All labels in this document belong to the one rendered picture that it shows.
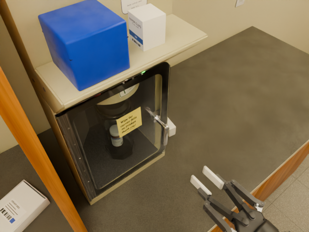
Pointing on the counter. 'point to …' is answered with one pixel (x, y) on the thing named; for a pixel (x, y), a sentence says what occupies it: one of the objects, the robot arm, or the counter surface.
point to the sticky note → (129, 122)
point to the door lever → (163, 130)
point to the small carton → (146, 26)
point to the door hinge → (70, 149)
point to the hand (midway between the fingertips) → (206, 181)
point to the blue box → (86, 42)
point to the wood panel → (36, 152)
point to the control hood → (181, 43)
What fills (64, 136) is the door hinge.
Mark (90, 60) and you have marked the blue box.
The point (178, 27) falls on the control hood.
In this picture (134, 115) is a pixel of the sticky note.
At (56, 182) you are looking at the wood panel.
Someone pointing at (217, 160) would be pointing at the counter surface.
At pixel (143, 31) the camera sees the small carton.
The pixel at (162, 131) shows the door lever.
